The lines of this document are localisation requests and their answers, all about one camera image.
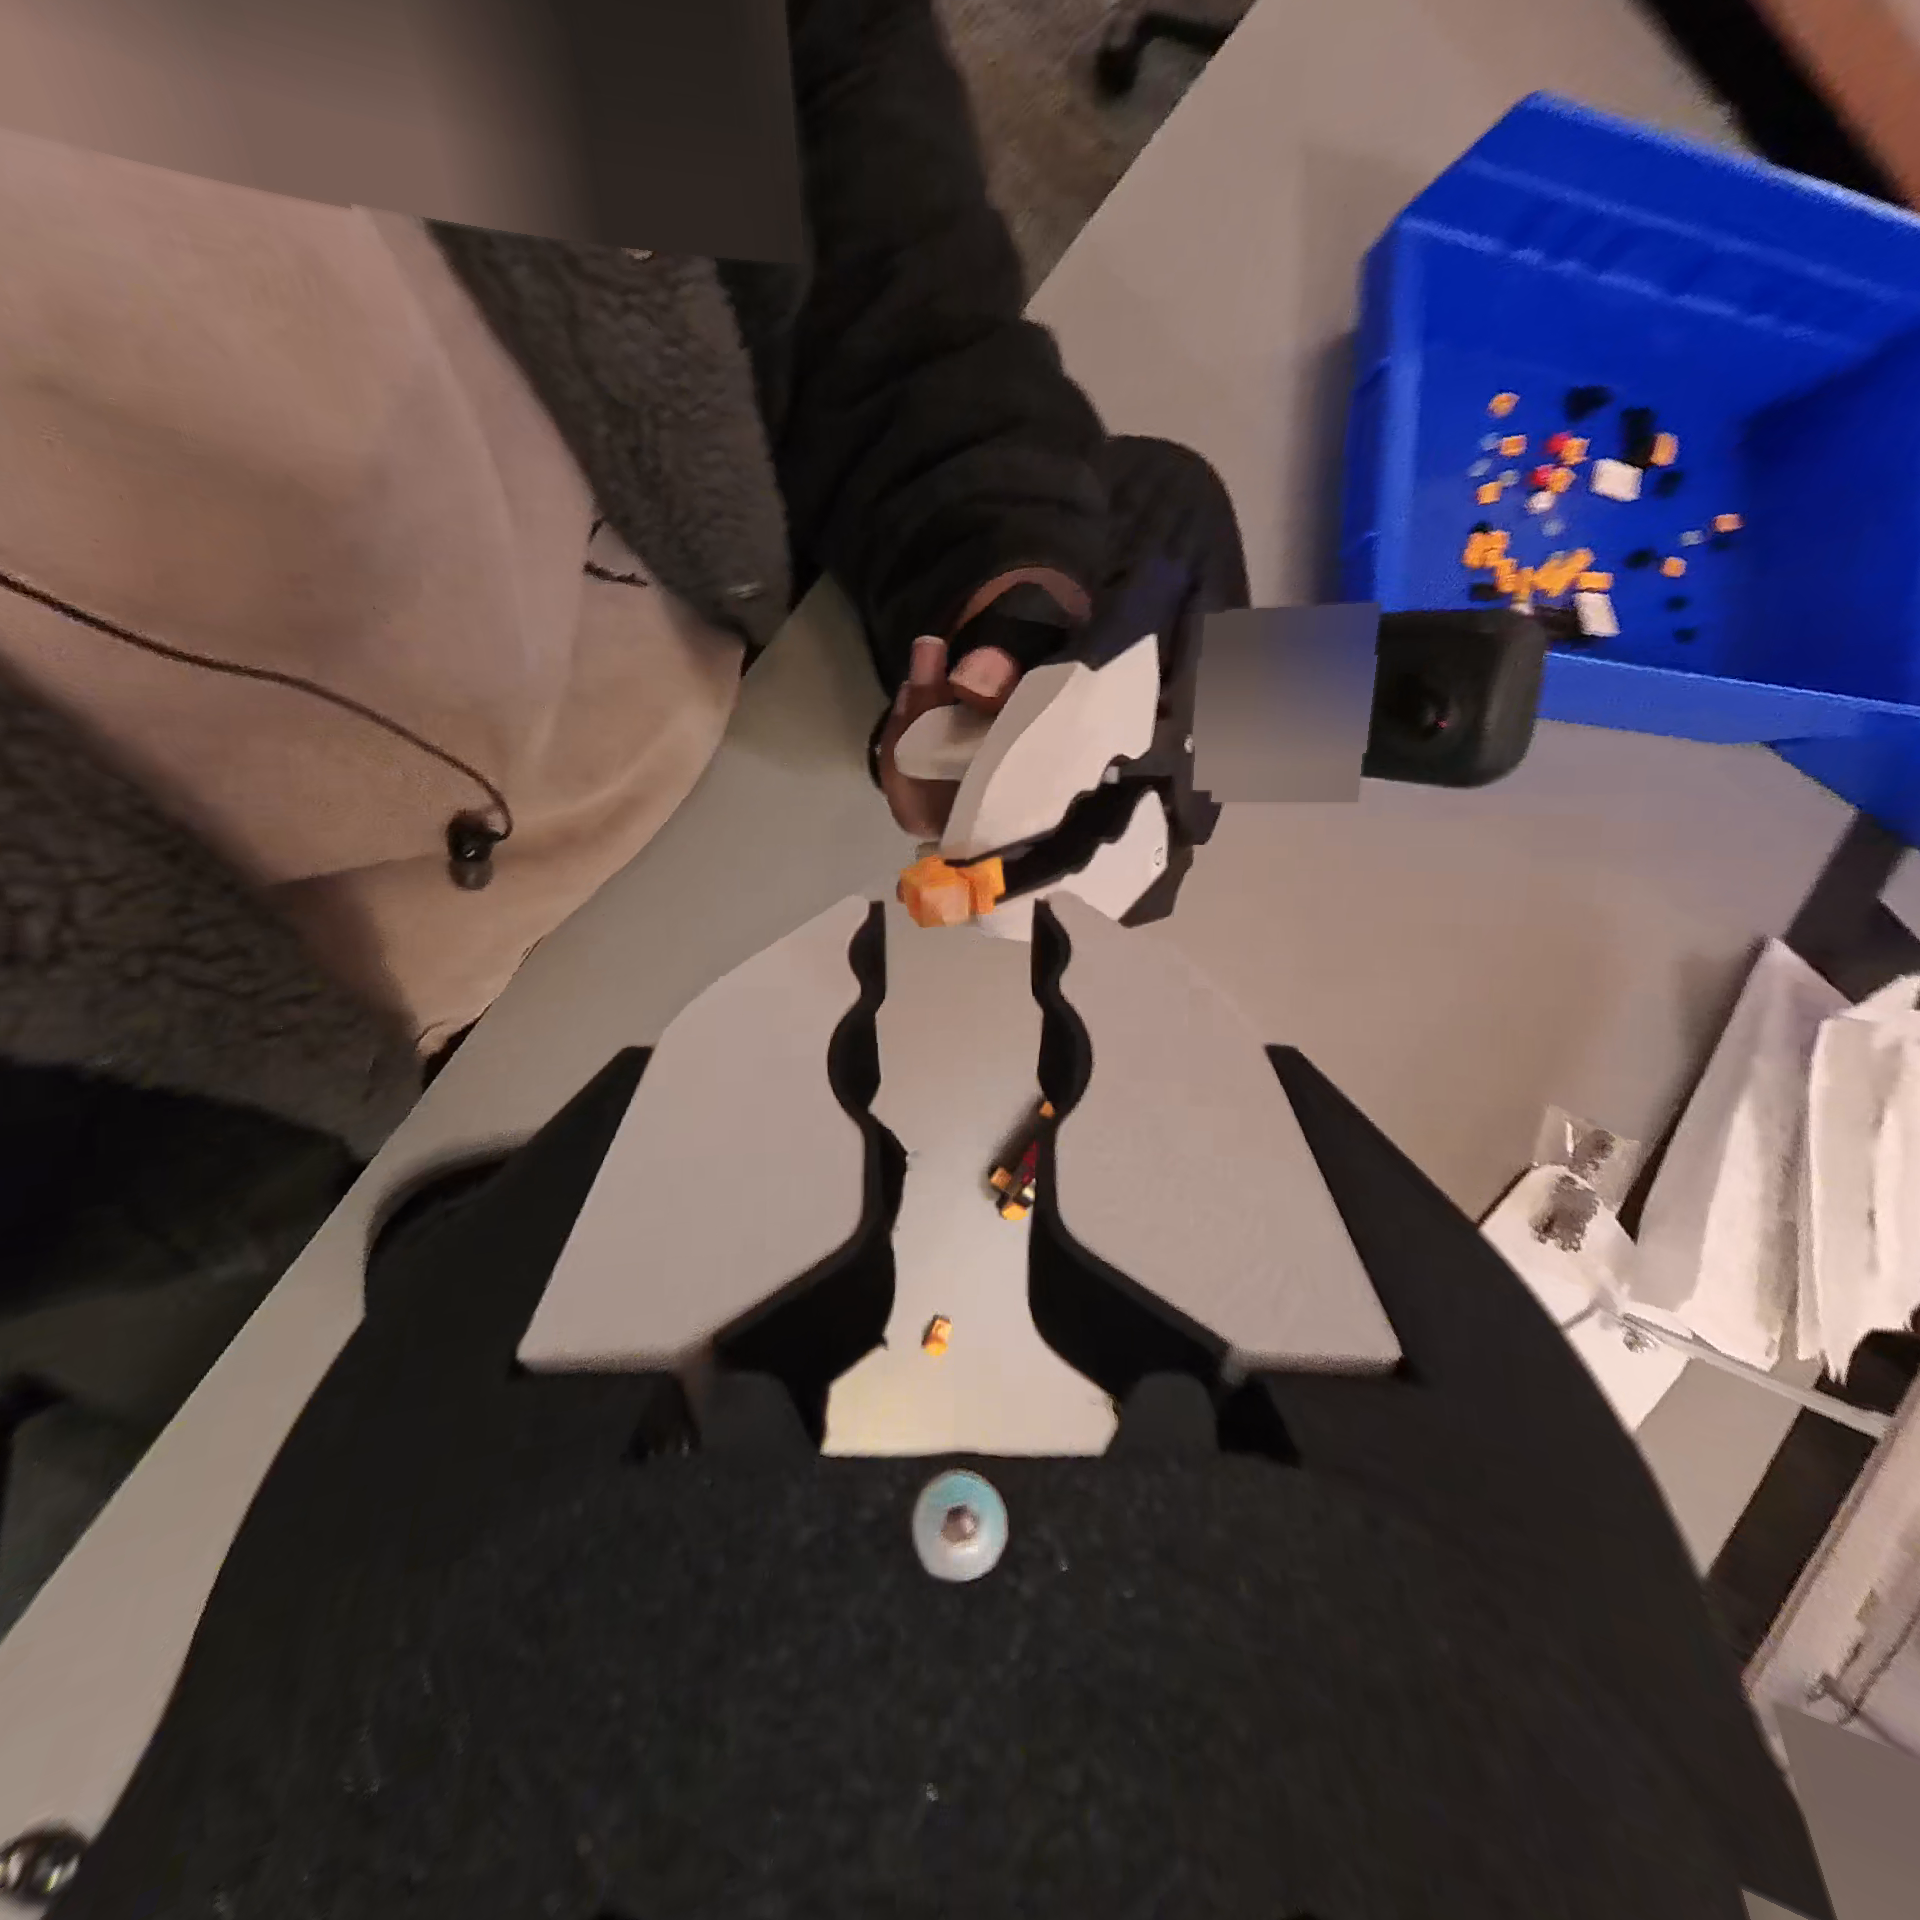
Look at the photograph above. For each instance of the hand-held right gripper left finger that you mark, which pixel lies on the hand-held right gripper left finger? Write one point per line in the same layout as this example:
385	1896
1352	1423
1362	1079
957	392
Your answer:
720	1172

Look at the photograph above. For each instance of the clear bag of small parts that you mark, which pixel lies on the clear bag of small parts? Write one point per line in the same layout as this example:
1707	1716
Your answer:
1576	1185

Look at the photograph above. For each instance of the person's left hand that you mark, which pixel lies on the person's left hand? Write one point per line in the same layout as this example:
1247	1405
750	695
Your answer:
914	781

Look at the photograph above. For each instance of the person's black trousers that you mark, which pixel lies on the person's black trousers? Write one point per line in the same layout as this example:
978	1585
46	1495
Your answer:
149	1185

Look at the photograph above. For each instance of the dark grey fleece jacket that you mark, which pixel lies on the dark grey fleece jacket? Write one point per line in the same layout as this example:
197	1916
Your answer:
645	421

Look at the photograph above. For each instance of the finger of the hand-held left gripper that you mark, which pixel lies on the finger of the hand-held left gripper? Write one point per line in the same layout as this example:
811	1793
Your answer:
1050	735
1133	863

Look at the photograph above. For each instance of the white paper bag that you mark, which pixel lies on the white paper bag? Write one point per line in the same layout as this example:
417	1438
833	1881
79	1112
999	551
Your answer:
1725	1172
1869	1172

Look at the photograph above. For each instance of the loose lego pieces pile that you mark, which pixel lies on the loose lego pieces pile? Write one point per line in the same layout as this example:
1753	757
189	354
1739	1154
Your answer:
1559	494

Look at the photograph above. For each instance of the black red orange lego subassembly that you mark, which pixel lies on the black red orange lego subassembly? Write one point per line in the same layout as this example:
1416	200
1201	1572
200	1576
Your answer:
1023	1172

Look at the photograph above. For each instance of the beige sweatshirt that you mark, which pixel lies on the beige sweatshirt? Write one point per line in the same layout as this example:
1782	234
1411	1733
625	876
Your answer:
299	525

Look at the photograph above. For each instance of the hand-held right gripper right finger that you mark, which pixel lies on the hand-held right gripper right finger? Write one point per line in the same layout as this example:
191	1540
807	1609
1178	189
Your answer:
1215	1185

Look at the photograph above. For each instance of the blue plastic bin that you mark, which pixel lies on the blue plastic bin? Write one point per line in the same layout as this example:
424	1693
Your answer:
1651	270

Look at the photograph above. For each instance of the white book stand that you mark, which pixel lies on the white book stand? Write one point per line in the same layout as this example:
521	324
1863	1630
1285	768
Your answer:
1590	1335

